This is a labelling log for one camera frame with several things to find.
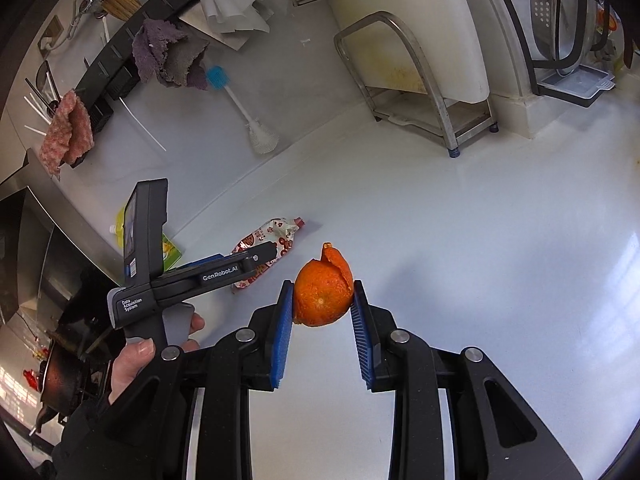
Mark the red white snack wrapper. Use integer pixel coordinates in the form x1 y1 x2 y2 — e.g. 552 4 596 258
232 217 305 290

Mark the orange peel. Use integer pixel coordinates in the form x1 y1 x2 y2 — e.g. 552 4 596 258
293 243 354 327

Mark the black sleeve forearm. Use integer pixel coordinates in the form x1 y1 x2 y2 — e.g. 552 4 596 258
51 393 162 479

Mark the left hand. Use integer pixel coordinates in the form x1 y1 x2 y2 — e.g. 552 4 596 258
108 304 205 404

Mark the yellow seasoning pouch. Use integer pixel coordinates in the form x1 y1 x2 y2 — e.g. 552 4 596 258
110 207 182 271

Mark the black stove hob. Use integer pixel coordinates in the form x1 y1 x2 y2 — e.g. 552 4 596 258
1 151 124 441

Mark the blue white bottle brush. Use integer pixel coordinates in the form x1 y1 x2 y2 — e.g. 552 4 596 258
205 65 279 155

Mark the pink dish cloth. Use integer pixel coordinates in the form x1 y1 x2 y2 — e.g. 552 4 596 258
38 90 94 178

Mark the steel cutting board rack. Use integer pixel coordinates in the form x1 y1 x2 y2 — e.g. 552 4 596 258
334 11 500 158

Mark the purple grey dish cloth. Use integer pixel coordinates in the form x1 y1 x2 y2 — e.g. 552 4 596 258
132 18 209 90

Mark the white hanging cloth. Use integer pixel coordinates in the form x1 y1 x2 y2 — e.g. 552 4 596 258
200 0 272 34

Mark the black dish rack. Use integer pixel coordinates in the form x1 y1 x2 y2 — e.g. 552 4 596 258
502 0 615 107

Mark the white cutting board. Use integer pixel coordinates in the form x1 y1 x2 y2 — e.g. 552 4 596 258
309 0 492 104

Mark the steel pot lid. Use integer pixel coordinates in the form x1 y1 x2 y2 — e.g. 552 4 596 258
530 0 597 76

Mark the black wall hook rail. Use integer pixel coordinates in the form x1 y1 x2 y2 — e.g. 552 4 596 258
74 0 281 134

